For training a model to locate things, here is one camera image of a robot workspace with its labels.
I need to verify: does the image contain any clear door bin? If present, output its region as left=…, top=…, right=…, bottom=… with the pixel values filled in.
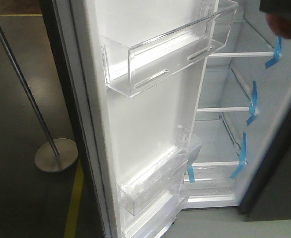
left=117, top=125, right=203, bottom=216
left=121, top=185, right=189, bottom=238
left=97, top=0, right=238, bottom=98

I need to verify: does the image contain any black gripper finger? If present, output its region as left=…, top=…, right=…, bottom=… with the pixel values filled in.
left=259, top=0, right=291, bottom=22

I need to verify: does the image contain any yellow floor tape line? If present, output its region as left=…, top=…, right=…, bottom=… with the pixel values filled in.
left=0, top=15, right=82, bottom=238

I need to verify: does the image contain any red yellow apple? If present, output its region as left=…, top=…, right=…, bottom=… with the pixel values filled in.
left=265, top=13, right=291, bottom=40

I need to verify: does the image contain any blue tape strip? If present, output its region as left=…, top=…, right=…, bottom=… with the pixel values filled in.
left=187, top=162, right=195, bottom=183

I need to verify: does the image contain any clear lower door bin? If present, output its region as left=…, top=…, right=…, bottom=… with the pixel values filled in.
left=121, top=185, right=189, bottom=238

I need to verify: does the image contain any clear middle door bin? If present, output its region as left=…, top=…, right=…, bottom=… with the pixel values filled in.
left=117, top=125, right=203, bottom=216

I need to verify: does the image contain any silver floor lamp stand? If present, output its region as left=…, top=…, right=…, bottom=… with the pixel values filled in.
left=0, top=2, right=79, bottom=173

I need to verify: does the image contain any open grey fridge body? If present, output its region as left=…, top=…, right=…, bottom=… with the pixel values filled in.
left=185, top=0, right=291, bottom=210

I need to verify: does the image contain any clear fridge crisper drawer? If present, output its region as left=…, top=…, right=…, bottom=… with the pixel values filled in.
left=184, top=165, right=239, bottom=196

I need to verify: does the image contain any white fridge door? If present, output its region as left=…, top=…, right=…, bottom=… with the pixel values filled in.
left=40, top=0, right=210, bottom=238

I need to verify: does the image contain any clear upper door bin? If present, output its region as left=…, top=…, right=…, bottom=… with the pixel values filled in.
left=97, top=0, right=238, bottom=98

